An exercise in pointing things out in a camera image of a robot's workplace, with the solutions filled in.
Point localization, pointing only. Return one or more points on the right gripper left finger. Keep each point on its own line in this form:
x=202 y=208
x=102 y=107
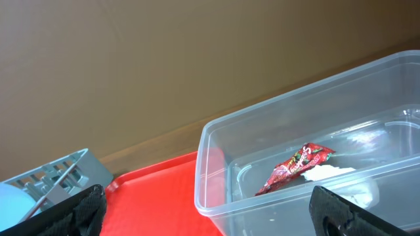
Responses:
x=79 y=215

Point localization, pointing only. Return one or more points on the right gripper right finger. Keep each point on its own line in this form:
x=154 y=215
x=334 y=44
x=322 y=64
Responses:
x=332 y=215

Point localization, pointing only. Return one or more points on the white napkin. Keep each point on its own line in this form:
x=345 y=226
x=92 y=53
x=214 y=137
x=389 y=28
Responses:
x=363 y=192

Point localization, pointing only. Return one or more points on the red snack wrapper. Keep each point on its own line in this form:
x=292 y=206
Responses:
x=306 y=158

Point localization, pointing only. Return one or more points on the light blue plate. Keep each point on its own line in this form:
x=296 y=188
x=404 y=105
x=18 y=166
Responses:
x=15 y=204

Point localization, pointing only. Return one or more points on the grey plastic dishwasher rack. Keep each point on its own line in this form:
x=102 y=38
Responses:
x=59 y=180

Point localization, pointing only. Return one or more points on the red plastic serving tray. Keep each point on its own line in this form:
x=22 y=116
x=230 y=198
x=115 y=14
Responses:
x=157 y=200

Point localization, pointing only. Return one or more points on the clear plastic storage bin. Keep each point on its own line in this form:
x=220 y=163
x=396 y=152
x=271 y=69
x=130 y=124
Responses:
x=368 y=115

